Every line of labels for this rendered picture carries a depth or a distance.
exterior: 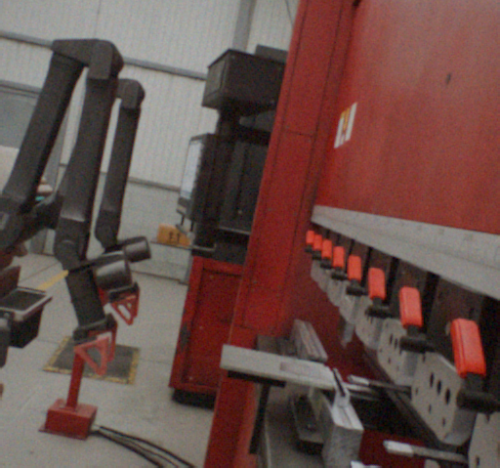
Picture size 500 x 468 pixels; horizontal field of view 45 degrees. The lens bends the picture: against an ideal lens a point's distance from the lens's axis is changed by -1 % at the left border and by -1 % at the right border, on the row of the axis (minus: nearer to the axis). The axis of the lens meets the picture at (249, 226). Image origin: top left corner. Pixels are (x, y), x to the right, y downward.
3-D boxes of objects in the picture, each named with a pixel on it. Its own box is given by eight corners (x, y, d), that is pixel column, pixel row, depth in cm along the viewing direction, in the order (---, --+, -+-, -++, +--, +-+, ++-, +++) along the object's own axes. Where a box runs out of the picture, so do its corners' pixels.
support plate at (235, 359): (223, 348, 157) (223, 344, 157) (322, 367, 157) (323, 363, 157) (220, 367, 139) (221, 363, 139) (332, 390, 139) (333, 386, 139)
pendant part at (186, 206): (174, 212, 285) (189, 136, 283) (199, 216, 288) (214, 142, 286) (188, 221, 242) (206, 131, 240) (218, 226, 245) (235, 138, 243)
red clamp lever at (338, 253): (333, 243, 138) (331, 275, 131) (351, 247, 138) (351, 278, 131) (331, 249, 139) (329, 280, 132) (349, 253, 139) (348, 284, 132)
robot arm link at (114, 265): (64, 239, 126) (55, 243, 117) (118, 225, 126) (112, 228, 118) (81, 294, 127) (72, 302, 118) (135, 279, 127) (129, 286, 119)
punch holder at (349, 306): (338, 311, 137) (353, 238, 137) (374, 318, 138) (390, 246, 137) (349, 324, 122) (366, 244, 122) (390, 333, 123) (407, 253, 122)
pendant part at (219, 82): (171, 239, 294) (206, 65, 289) (221, 248, 300) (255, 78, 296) (187, 255, 245) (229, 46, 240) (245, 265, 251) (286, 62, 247)
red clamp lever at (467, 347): (451, 313, 58) (464, 403, 51) (492, 320, 58) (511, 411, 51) (444, 324, 59) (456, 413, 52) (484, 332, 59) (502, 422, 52)
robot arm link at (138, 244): (101, 226, 169) (96, 228, 160) (141, 215, 169) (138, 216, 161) (113, 267, 170) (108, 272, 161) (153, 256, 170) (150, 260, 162)
